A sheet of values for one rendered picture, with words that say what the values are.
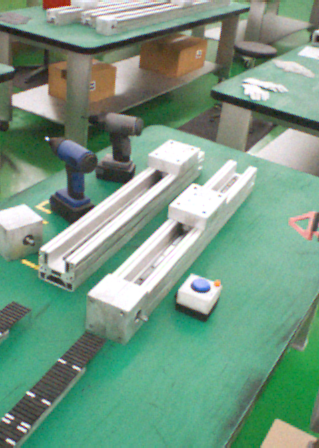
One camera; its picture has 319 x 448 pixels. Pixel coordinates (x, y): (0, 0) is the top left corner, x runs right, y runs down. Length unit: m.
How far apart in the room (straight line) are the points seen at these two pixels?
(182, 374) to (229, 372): 0.10
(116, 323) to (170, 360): 0.14
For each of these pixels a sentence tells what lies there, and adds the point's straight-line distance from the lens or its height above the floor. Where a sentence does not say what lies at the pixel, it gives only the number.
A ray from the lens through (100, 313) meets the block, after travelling 1.23.
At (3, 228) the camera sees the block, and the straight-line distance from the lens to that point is 1.44.
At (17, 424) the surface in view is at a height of 0.81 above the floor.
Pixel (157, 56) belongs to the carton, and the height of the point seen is 0.36.
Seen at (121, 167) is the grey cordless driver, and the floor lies 0.84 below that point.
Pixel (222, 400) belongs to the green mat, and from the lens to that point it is 1.18.
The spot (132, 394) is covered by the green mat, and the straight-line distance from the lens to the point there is 1.16.
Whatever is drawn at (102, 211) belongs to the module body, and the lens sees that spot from 1.54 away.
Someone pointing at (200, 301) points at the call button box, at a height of 0.83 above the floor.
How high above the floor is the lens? 1.63
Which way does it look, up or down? 31 degrees down
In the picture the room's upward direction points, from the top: 8 degrees clockwise
